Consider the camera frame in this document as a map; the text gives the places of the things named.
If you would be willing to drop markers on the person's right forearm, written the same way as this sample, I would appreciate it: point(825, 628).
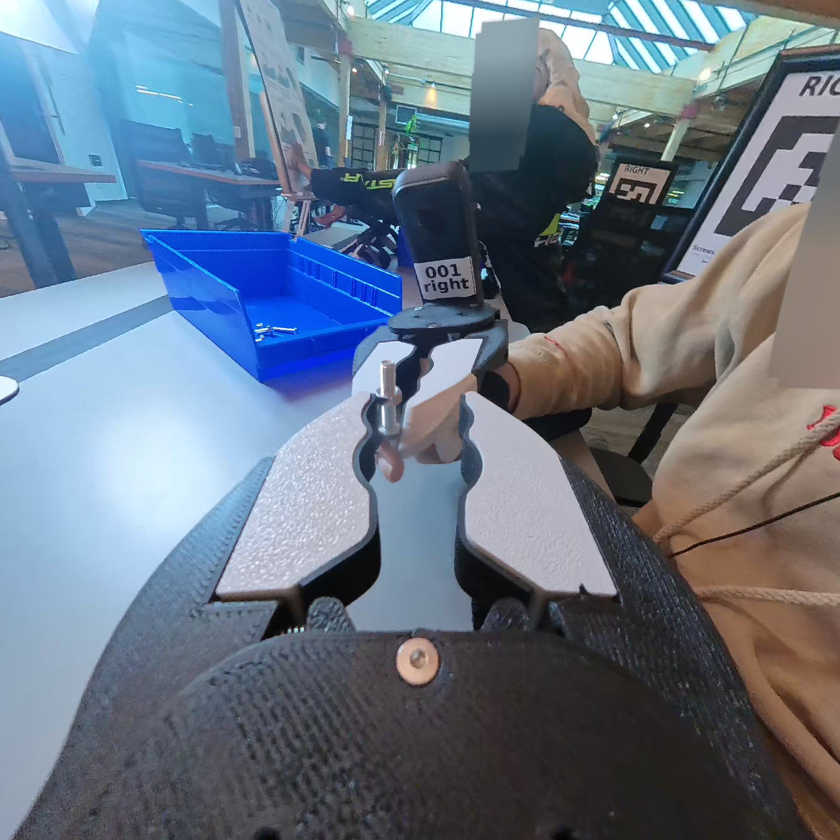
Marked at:
point(643, 341)

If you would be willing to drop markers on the black white marker sign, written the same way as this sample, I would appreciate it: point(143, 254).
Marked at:
point(639, 184)

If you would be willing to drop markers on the black framed sign board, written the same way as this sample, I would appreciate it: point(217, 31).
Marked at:
point(768, 158)

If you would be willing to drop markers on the person's torso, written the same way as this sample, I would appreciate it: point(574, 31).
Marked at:
point(775, 617)

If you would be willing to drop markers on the thin steel screw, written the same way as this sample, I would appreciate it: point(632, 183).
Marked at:
point(389, 381)

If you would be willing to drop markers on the person's right hand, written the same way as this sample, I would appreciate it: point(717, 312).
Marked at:
point(391, 465)

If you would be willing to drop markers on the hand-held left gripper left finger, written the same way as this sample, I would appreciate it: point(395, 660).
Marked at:
point(299, 512)

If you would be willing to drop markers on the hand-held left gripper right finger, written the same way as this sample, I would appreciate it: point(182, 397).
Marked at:
point(538, 512)

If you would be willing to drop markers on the blue plastic bin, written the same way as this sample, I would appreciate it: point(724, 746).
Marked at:
point(197, 282)

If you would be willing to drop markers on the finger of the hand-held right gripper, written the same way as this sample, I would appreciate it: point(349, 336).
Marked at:
point(444, 400)
point(370, 368)

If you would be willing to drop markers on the wooden poster stand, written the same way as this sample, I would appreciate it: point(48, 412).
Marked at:
point(278, 92)

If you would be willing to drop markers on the white document stand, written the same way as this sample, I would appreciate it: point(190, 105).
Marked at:
point(7, 390)

